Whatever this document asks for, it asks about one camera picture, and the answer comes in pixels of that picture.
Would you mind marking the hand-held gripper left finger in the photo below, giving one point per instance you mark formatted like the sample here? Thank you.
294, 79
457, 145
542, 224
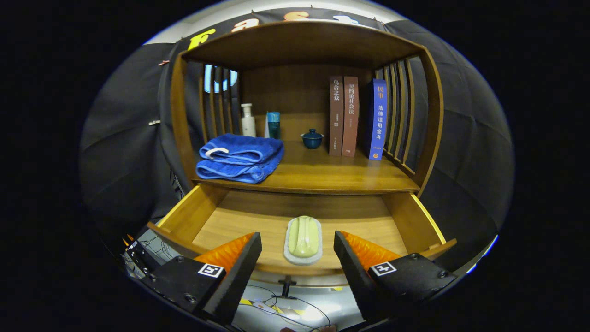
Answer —
237, 276

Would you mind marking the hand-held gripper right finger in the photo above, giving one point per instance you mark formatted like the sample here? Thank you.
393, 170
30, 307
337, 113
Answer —
357, 276

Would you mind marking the wooden drawer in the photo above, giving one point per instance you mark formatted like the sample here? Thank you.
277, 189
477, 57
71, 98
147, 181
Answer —
258, 216

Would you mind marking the wooden countertop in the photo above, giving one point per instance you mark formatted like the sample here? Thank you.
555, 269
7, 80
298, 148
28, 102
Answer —
322, 170

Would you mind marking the wooden cabinet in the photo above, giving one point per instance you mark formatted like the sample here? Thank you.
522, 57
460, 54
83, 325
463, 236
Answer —
295, 92

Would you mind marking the folded blue towel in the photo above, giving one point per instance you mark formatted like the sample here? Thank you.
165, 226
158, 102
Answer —
239, 152

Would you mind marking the dark teal lidded cup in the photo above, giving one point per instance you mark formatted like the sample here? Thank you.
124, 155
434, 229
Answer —
312, 139

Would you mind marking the small white tube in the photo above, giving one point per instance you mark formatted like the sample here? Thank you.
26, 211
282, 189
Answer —
266, 129

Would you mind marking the white pump bottle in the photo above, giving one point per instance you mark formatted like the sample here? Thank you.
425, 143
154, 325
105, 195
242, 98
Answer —
248, 123

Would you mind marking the teal bottle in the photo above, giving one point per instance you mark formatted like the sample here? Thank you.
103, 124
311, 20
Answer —
274, 127

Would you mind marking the blue book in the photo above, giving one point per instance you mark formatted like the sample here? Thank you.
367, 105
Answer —
379, 120

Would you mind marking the reddish brown book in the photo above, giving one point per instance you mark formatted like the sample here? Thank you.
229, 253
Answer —
351, 115

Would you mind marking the dark brown book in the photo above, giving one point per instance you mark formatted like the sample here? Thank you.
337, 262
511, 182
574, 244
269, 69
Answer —
336, 115

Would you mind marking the black backdrop cloth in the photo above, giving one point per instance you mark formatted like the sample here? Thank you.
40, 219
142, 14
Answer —
461, 138

